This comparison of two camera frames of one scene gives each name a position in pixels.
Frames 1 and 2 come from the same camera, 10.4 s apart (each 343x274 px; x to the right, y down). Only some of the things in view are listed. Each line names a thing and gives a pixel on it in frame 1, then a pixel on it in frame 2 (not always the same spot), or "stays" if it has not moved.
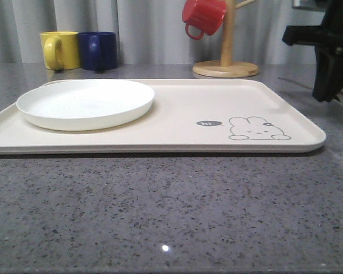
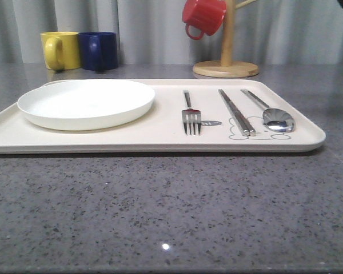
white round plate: [79, 104] stays
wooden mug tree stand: [227, 67] stays
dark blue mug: [99, 50] stays
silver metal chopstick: [295, 83] -> [247, 126]
